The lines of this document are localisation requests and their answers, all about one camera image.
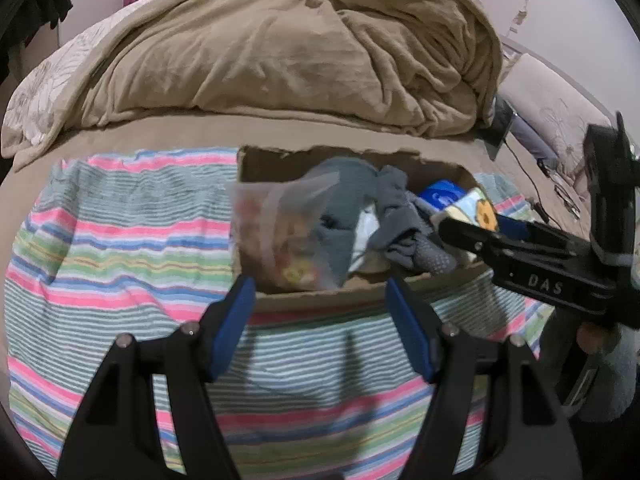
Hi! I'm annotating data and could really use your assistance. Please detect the white floral pillow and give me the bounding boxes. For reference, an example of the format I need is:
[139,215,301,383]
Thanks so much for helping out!
[500,52,613,183]

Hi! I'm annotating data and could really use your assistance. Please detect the taupe bedsheet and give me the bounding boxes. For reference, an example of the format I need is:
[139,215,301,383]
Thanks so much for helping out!
[10,109,591,223]

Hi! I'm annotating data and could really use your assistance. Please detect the beige fleece blanket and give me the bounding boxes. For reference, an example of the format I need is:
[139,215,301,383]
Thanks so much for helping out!
[50,0,503,138]

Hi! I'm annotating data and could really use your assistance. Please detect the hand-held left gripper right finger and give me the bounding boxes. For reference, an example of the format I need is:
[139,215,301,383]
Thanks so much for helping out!
[386,276,583,480]

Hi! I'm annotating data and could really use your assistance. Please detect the small yellow-print tissue pack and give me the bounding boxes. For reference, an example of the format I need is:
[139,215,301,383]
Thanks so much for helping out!
[432,187,498,233]

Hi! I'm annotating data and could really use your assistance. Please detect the grey knit glove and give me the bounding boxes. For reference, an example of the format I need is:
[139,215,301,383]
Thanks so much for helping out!
[300,156,381,286]

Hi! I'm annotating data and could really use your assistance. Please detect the cardboard box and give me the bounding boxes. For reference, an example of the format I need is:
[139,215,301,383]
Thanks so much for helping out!
[232,144,496,312]

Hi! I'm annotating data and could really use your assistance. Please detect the grey dotted sock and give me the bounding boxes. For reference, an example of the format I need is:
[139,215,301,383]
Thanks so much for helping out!
[370,165,433,268]
[412,237,458,277]

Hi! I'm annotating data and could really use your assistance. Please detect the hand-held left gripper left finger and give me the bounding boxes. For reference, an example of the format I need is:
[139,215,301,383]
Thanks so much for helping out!
[56,274,257,480]

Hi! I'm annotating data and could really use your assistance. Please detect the black fleece clothes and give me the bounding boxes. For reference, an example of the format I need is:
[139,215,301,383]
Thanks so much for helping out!
[0,0,75,86]

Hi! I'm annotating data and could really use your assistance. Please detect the clear plastic bag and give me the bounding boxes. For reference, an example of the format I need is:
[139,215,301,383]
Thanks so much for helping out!
[225,172,351,291]

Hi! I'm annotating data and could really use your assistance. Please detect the grey pillow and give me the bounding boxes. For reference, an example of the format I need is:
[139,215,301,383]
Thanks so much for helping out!
[510,115,556,162]

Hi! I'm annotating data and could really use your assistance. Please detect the tangled black cables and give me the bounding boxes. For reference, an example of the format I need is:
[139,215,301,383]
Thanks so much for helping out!
[537,157,585,220]

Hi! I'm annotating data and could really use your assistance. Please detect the black charger cable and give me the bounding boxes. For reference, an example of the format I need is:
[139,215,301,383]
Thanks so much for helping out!
[502,140,551,222]

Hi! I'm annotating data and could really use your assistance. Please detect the blue tissue pack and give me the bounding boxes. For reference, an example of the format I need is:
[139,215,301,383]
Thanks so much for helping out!
[417,180,473,211]

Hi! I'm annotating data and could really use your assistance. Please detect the person's right hand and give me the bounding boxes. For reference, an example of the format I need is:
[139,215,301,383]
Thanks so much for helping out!
[576,321,610,357]

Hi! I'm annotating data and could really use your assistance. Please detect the striped pastel towel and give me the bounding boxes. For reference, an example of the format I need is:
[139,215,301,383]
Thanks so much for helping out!
[2,147,556,480]

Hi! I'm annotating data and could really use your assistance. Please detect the white cloth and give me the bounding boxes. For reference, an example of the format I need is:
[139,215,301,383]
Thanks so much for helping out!
[350,205,396,273]

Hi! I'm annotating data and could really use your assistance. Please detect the white floral quilt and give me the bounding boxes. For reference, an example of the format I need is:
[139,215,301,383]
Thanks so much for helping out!
[0,2,156,158]

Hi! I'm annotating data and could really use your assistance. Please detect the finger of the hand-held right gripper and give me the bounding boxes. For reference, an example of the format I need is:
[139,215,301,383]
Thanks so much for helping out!
[494,215,595,262]
[437,219,621,312]

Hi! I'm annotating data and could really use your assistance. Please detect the person's right forearm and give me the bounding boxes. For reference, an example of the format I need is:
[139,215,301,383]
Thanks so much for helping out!
[570,329,640,423]

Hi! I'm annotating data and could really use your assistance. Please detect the dark standing tablet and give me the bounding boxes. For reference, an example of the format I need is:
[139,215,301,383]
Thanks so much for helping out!
[480,97,518,161]

